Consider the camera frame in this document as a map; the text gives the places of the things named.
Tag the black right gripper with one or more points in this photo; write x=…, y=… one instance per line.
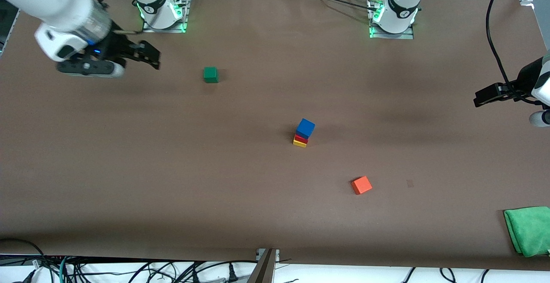
x=116, y=45

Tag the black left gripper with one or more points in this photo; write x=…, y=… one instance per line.
x=525, y=79

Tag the blue wooden cube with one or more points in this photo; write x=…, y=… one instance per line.
x=305, y=127

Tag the red wooden block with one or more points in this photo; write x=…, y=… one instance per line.
x=300, y=139

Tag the green wooden cube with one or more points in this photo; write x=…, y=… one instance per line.
x=210, y=74

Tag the green folded cloth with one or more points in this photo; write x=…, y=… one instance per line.
x=529, y=230

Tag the orange wooden cube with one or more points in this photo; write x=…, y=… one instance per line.
x=361, y=185

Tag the yellow wooden block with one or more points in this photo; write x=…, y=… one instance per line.
x=299, y=144

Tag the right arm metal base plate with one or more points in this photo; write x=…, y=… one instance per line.
x=182, y=27

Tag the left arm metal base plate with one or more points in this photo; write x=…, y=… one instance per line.
x=408, y=35

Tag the metal table post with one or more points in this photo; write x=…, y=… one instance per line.
x=264, y=268

